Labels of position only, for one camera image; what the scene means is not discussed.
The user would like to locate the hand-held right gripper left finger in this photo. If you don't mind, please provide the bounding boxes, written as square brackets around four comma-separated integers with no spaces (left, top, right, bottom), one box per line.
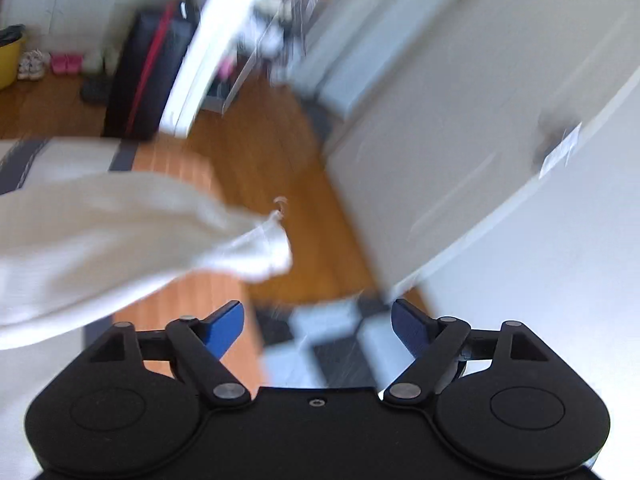
[89,300,252,408]

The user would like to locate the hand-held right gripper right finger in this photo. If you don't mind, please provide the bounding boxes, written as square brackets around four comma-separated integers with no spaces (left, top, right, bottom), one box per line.
[382,298,550,407]

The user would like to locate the cream fleece garment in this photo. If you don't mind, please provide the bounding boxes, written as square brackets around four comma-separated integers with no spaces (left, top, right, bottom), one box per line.
[0,172,293,351]

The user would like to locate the black and white checkered mat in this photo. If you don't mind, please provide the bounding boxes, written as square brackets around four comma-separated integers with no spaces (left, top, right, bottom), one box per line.
[255,292,426,391]

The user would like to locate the white door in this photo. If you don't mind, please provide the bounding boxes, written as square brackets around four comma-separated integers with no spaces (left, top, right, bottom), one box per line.
[320,0,640,293]

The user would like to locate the dark slippers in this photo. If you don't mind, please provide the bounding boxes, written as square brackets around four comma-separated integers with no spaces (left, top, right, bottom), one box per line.
[80,77,113,103]

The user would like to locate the black suitcase with red stripe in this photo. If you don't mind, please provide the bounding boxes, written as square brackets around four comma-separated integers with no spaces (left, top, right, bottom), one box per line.
[102,2,201,141]

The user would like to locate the pink slippers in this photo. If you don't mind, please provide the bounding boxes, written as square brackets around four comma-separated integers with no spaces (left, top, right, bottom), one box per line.
[50,52,81,76]

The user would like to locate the white sneakers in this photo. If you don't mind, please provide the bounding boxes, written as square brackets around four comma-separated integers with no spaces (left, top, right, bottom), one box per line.
[17,50,50,81]

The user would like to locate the yellow trash bin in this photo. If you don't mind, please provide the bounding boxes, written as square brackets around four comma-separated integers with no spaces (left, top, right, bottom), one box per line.
[0,25,26,91]

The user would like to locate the white door frame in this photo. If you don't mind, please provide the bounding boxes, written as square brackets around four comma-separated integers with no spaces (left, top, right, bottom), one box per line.
[159,0,291,140]

